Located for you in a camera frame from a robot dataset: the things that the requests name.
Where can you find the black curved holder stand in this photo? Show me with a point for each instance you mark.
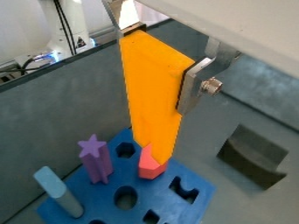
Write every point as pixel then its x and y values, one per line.
pixel 254 156

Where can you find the yellow double-square block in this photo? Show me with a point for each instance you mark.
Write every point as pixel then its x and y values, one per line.
pixel 154 69

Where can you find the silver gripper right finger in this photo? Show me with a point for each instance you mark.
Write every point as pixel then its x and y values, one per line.
pixel 199 77

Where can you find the blue foam shape board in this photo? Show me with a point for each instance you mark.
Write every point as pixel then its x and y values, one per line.
pixel 173 199

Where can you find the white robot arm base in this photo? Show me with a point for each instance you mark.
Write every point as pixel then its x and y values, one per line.
pixel 70 35

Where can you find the light blue oval peg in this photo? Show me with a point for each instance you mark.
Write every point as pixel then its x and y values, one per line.
pixel 59 192

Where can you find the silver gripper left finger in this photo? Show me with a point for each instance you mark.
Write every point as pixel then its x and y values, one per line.
pixel 123 15

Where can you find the purple star peg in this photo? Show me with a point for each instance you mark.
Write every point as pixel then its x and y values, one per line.
pixel 95 159

